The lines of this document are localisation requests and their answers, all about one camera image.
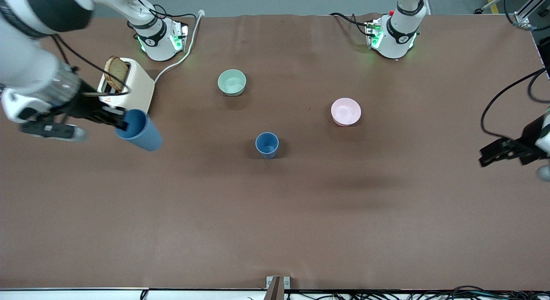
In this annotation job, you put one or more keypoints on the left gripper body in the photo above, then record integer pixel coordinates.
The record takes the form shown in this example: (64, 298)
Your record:
(531, 136)

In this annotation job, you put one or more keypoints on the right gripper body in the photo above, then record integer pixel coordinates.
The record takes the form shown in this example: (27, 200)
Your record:
(85, 105)

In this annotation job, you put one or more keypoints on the blue plastic cup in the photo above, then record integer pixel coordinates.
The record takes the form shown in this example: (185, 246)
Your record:
(267, 146)
(144, 132)

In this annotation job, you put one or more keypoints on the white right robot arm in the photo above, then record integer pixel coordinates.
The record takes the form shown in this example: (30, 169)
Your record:
(25, 55)

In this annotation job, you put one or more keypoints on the cream white toaster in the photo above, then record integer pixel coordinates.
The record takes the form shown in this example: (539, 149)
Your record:
(139, 87)

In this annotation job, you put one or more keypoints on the brown bread slice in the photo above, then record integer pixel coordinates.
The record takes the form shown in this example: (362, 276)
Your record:
(117, 73)

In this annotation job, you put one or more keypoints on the mint green bowl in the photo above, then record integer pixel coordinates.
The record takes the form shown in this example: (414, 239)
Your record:
(232, 83)

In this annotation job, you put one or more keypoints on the grey metal stand leg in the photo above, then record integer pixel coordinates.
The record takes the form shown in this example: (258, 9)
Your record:
(494, 1)

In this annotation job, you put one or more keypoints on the pink bowl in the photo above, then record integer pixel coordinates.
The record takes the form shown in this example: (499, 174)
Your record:
(346, 111)

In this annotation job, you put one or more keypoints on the brown table cover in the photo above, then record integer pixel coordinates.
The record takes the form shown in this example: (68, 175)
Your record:
(275, 205)

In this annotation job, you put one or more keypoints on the aluminium frame profile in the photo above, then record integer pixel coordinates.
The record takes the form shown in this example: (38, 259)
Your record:
(529, 10)

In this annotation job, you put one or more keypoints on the grey metal bracket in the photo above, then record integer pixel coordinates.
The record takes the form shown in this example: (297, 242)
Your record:
(277, 287)

